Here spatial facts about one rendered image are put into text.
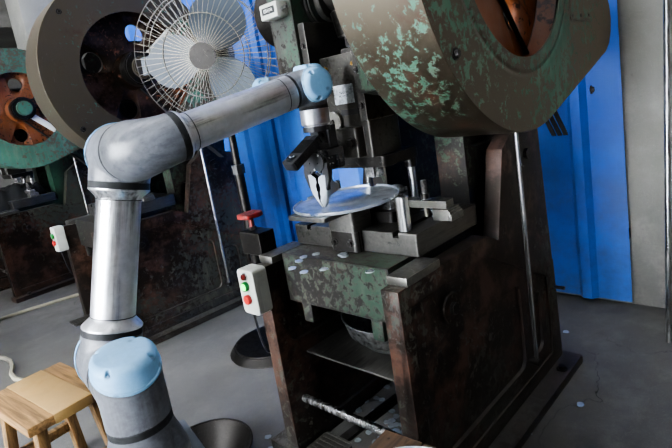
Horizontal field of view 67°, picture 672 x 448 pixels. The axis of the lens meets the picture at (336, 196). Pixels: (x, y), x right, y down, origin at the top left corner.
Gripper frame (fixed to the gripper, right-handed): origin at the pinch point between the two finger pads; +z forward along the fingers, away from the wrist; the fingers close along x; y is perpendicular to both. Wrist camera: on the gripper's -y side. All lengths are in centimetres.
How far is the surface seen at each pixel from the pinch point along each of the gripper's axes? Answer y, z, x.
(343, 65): 13.6, -34.4, -1.9
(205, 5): 27, -67, 75
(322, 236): 7.5, 12.3, 9.7
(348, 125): 13.7, -18.5, -0.6
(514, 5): 37, -42, -39
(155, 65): 14, -48, 96
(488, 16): 20, -39, -40
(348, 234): 4.4, 9.6, -3.7
